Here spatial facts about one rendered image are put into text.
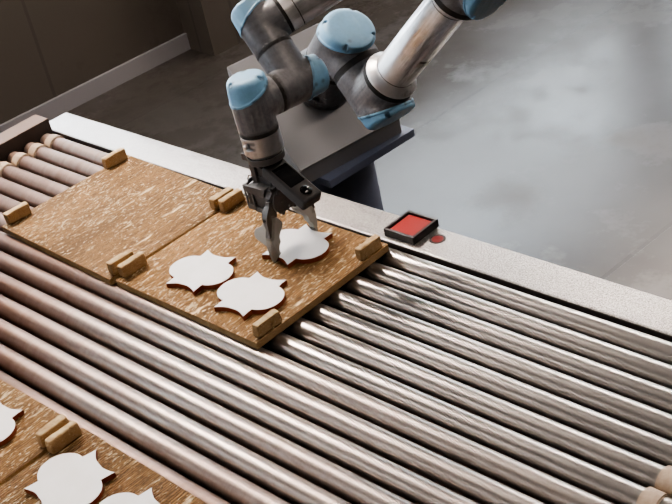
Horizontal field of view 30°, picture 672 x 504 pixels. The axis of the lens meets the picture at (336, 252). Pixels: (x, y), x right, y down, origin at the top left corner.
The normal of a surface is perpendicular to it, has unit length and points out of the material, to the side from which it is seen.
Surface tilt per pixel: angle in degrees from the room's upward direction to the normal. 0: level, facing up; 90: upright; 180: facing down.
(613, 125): 0
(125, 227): 0
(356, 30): 36
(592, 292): 0
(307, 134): 44
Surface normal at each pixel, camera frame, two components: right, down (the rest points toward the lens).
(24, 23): 0.67, 0.29
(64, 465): -0.19, -0.83
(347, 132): 0.29, -0.37
